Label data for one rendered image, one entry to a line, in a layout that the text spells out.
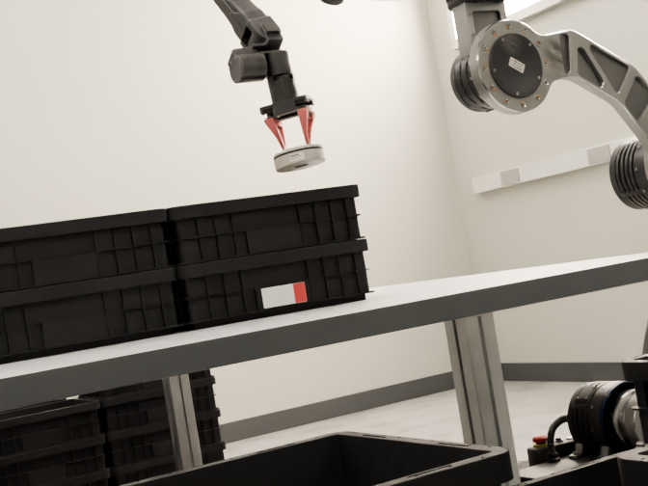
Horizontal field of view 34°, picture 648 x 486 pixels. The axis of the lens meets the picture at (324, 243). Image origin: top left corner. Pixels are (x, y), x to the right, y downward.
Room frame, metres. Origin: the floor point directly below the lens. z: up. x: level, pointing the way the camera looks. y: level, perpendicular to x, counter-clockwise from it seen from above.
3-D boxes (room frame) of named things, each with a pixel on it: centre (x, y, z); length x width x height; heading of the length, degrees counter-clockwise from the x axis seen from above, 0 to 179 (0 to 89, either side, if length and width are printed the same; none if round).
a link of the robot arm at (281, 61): (2.16, 0.04, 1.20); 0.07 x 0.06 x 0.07; 120
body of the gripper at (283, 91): (2.16, 0.03, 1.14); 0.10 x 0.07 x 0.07; 76
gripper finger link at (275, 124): (2.16, 0.04, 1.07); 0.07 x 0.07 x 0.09; 75
